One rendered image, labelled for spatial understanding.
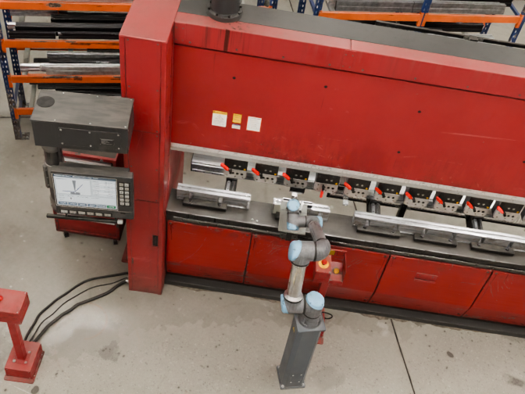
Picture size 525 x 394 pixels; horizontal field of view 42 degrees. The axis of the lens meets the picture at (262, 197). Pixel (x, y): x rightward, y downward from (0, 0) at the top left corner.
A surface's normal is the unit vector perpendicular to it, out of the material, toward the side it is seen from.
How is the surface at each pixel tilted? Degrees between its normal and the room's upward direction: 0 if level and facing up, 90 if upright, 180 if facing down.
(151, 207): 90
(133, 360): 0
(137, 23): 0
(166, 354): 0
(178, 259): 90
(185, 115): 90
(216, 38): 90
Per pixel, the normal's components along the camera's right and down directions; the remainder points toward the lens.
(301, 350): 0.15, 0.74
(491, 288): -0.10, 0.73
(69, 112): 0.12, -0.67
